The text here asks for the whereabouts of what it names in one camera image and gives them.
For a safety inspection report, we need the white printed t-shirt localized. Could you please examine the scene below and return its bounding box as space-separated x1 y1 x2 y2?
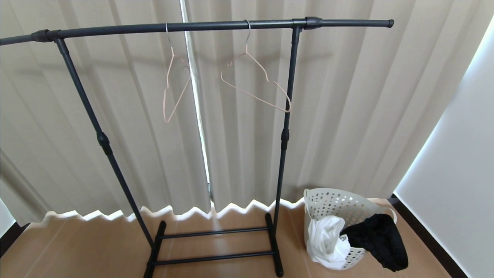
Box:
306 215 352 271

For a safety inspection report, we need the pink clothes hanger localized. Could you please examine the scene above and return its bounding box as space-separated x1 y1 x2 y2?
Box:
220 20 292 114
162 22 193 124

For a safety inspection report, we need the white laundry basket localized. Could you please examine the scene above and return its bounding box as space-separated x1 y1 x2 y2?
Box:
303 188 398 271

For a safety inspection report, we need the black clothes rack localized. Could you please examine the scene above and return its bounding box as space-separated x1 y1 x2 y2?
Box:
0 17 394 278

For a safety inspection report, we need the beige curtain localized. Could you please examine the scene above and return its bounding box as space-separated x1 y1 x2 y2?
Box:
0 0 494 227

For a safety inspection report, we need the black garment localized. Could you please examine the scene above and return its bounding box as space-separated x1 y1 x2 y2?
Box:
339 213 409 273

